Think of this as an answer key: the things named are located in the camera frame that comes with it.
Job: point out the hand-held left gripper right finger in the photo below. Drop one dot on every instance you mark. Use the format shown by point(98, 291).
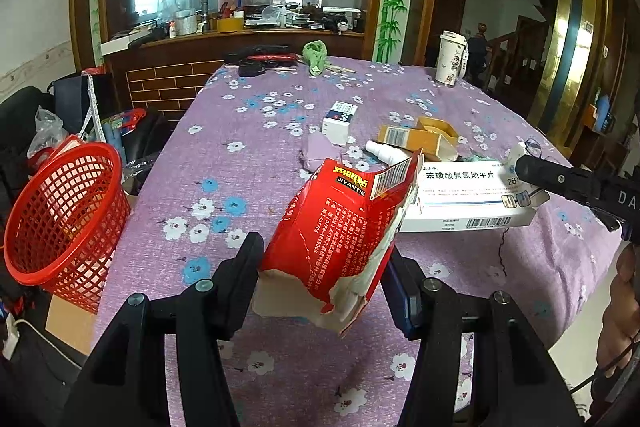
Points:
point(400, 299)

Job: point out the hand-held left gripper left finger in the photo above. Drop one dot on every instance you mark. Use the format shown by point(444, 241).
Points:
point(248, 257)

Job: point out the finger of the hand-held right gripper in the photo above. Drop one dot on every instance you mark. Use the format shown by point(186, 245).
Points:
point(560, 179)

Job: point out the torn red cardboard box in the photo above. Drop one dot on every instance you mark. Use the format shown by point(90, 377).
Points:
point(325, 232)

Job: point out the cartoon print tissue pack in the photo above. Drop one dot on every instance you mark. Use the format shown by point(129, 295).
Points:
point(477, 155)

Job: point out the white medicine box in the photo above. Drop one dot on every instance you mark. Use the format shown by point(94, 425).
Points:
point(465, 197)

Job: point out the red plastic mesh basket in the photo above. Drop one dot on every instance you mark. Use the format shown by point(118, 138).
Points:
point(30, 217)

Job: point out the person's right hand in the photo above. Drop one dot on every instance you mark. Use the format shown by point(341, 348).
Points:
point(620, 317)

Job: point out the eyeglasses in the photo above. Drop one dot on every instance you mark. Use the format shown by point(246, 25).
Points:
point(534, 148)

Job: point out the purple floral tablecloth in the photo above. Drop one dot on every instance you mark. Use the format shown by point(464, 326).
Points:
point(250, 147)

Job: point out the wooden staircase railing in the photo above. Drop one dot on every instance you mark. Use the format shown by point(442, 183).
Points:
point(520, 52)

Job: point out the yellow brown cardboard box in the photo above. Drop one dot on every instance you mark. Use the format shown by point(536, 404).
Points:
point(425, 139)

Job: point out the white spray bottle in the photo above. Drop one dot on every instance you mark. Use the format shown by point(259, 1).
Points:
point(382, 150)

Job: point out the white printed cup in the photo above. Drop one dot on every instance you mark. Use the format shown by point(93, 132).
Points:
point(451, 59)

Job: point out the small white blue box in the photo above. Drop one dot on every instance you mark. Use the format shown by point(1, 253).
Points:
point(340, 122)

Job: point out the small black case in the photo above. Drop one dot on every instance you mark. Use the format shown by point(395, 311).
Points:
point(251, 69)

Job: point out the wooden brick pattern counter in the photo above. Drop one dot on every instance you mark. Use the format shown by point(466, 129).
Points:
point(165, 82)

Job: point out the long black object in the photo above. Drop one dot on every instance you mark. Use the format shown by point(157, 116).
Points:
point(255, 51)

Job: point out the green cloth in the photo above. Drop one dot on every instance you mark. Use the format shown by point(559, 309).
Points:
point(315, 54)

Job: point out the clear plastic bag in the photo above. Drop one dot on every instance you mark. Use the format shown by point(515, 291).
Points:
point(47, 132)

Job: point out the dark gift bag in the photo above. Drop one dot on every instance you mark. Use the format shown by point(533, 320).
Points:
point(70, 99)

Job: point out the white flat book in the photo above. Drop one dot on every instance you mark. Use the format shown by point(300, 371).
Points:
point(122, 43)

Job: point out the white power strip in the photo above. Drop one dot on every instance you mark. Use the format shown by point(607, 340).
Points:
point(11, 337)

